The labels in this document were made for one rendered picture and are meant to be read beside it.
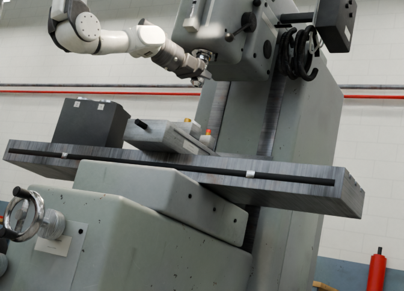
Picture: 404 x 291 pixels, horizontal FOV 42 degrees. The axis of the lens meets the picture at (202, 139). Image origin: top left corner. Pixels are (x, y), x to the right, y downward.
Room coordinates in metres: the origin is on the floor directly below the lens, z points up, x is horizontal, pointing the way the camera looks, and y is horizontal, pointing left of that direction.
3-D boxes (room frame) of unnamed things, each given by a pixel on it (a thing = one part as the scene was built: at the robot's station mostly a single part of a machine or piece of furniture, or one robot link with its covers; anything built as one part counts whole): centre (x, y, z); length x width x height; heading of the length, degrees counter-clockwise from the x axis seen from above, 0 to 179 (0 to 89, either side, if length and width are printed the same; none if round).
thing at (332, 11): (1.74, -0.38, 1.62); 0.20 x 0.09 x 0.21; 148
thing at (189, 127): (1.61, 0.08, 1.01); 0.15 x 0.06 x 0.04; 55
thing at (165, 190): (1.66, 0.06, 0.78); 0.50 x 0.35 x 0.12; 148
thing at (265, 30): (1.83, -0.04, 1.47); 0.24 x 0.19 x 0.26; 58
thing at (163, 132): (1.64, 0.07, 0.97); 0.35 x 0.15 x 0.11; 145
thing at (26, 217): (1.24, 0.33, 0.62); 0.16 x 0.12 x 0.12; 148
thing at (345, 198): (1.69, 0.10, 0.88); 1.24 x 0.23 x 0.08; 58
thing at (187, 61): (1.61, 0.13, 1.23); 0.13 x 0.12 x 0.10; 40
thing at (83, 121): (1.88, 0.40, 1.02); 0.22 x 0.12 x 0.20; 68
